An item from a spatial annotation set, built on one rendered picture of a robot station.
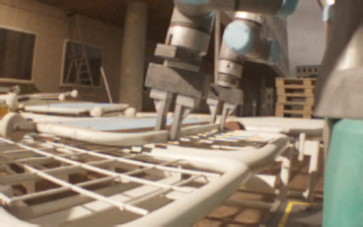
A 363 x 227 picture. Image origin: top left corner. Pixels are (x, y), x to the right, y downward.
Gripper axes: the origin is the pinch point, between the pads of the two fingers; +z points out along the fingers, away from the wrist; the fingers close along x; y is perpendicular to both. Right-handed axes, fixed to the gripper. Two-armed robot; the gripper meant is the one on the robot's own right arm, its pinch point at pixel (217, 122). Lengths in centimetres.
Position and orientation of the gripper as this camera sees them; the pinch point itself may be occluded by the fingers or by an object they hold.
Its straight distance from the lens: 99.7
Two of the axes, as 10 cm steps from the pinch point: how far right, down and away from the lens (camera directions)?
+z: -2.2, 9.7, 0.9
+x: 9.0, 2.4, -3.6
